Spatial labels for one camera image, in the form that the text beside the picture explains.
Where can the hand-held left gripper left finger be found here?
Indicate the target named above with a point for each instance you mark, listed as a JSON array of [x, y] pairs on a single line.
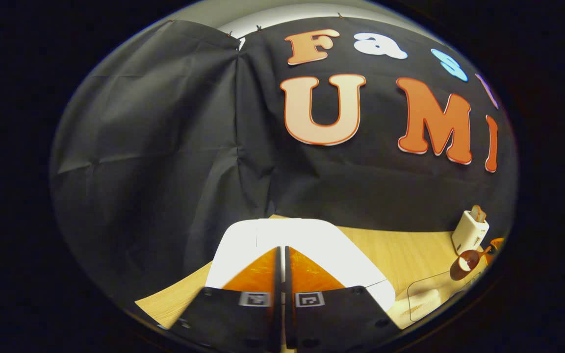
[[233, 318]]

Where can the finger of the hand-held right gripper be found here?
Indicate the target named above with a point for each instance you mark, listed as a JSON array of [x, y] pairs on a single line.
[[497, 243]]

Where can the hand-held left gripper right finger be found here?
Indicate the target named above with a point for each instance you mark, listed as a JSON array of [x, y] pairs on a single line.
[[341, 318]]

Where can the brown wooden spoon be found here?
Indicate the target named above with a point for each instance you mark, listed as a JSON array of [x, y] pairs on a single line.
[[459, 270]]

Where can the white rice cooker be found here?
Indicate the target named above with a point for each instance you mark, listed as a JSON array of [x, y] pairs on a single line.
[[302, 235]]

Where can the clear plastic rice container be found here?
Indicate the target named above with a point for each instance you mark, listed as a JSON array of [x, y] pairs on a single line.
[[424, 304]]

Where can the white toaster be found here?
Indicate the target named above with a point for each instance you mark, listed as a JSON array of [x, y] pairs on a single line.
[[469, 233]]

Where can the toasted bread slice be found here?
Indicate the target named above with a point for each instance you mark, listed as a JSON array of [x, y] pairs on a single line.
[[478, 214]]

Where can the black backdrop cloth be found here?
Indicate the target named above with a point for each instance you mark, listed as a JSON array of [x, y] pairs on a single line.
[[140, 147]]

